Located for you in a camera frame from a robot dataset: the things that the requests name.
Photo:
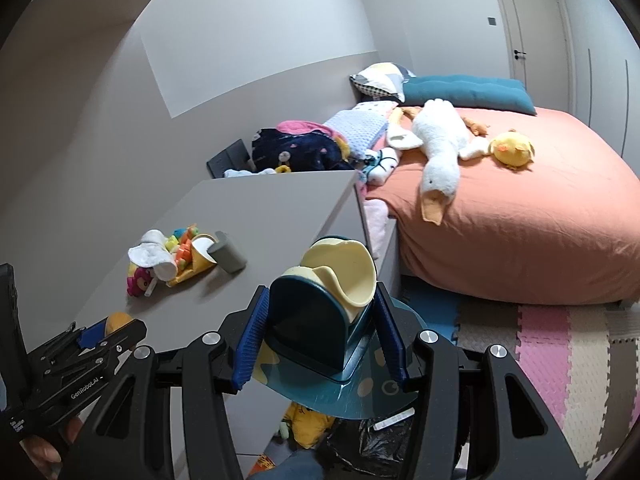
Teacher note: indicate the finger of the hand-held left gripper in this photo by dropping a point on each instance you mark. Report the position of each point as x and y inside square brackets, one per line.
[130, 332]
[90, 336]

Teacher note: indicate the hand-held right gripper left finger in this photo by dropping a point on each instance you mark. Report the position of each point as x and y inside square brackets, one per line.
[250, 345]

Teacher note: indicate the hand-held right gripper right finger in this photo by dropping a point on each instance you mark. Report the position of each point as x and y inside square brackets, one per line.
[392, 345]

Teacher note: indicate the pink small toy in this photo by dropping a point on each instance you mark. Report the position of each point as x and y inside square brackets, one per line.
[137, 280]

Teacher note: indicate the teal mini dustpan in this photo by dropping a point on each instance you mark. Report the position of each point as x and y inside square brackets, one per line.
[310, 330]

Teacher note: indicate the white figure toy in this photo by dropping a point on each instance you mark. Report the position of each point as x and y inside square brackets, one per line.
[150, 252]

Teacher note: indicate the teal and cream toy cup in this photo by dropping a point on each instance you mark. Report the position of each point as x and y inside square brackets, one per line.
[345, 275]

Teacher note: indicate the bin with black bag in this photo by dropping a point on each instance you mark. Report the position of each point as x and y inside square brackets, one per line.
[360, 450]

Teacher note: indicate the person's left hand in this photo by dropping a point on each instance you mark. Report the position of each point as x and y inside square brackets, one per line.
[50, 447]

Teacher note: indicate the grey cup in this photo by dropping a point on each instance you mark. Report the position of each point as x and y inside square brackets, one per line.
[230, 257]

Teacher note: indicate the orange wrapper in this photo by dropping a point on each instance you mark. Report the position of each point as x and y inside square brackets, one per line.
[186, 250]

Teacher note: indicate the blue and yellow toy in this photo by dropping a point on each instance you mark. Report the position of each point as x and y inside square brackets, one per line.
[174, 242]

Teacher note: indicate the yellow plush toy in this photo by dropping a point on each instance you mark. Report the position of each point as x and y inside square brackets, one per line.
[307, 427]

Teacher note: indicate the white paper cup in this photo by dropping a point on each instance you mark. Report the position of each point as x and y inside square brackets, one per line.
[204, 246]

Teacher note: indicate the grey cabinet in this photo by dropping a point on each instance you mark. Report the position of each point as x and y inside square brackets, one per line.
[225, 210]

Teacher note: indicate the foam puzzle floor mat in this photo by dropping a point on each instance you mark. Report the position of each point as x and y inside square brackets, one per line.
[545, 360]

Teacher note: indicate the small white cloth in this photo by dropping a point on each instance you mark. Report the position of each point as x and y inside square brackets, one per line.
[245, 172]

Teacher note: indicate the black and white plush toy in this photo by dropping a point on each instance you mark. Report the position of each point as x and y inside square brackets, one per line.
[382, 165]

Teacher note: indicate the bed with orange sheet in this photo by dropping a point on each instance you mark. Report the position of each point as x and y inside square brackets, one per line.
[525, 220]

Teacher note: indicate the small yellow white toy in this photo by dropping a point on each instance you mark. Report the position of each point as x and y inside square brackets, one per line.
[282, 162]

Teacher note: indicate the white goose plush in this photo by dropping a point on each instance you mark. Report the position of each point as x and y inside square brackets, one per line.
[440, 160]

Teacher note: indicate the navy printed blanket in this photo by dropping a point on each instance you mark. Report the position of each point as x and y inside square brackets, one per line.
[295, 150]

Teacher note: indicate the light blue knitted blanket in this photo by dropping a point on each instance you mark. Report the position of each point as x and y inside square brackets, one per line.
[355, 130]

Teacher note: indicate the pink cloth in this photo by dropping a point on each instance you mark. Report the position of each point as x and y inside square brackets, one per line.
[300, 126]

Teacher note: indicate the yellow duck plush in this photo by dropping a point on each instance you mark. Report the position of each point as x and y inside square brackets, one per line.
[512, 150]

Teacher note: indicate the white printed cloth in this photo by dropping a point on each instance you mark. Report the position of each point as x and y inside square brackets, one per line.
[375, 106]

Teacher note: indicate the teal cushion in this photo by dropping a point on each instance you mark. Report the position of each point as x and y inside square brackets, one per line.
[465, 91]

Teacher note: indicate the patterned pillow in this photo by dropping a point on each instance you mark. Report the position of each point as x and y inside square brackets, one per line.
[382, 80]

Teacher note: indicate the white door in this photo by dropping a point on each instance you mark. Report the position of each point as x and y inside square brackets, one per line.
[535, 25]

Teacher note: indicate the white wardrobe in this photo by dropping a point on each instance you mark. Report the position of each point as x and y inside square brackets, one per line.
[600, 60]

